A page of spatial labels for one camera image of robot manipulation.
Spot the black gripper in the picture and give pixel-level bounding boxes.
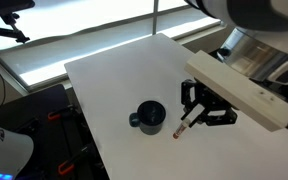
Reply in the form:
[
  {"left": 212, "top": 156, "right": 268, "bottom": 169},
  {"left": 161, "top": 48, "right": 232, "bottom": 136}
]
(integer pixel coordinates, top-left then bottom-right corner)
[{"left": 180, "top": 78, "right": 238, "bottom": 128}]

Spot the white marker with red cap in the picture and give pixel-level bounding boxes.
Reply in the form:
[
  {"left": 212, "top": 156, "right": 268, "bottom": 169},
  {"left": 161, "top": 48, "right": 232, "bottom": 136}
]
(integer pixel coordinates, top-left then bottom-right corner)
[{"left": 172, "top": 104, "right": 205, "bottom": 140}]

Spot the dark teal mug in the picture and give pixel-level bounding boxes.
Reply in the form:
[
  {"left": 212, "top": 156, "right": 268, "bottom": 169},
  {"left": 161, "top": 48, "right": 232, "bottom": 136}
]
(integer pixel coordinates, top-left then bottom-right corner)
[{"left": 128, "top": 98, "right": 167, "bottom": 136}]

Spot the white robot base blue light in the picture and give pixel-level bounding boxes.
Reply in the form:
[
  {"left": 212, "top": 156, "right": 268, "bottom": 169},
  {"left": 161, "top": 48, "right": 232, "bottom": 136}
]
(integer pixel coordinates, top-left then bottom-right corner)
[{"left": 0, "top": 119, "right": 35, "bottom": 180}]

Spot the black adjustable stand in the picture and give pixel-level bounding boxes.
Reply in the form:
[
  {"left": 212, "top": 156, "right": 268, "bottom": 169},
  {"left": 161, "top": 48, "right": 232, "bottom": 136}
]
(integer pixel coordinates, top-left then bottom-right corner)
[{"left": 0, "top": 0, "right": 36, "bottom": 44}]

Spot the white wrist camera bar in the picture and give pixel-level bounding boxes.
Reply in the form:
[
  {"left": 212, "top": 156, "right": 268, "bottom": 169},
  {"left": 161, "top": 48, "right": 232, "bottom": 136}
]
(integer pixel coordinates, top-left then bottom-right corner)
[{"left": 184, "top": 49, "right": 288, "bottom": 133}]

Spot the grey window frame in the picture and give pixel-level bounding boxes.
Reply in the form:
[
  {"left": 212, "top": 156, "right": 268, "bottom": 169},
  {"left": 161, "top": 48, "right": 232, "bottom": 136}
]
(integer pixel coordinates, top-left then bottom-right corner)
[{"left": 0, "top": 0, "right": 225, "bottom": 93}]

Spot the black clamp with orange handle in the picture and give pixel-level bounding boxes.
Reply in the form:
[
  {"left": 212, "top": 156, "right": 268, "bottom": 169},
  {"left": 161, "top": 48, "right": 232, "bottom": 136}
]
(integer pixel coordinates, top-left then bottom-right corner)
[
  {"left": 47, "top": 103, "right": 82, "bottom": 122},
  {"left": 57, "top": 143, "right": 97, "bottom": 177}
]

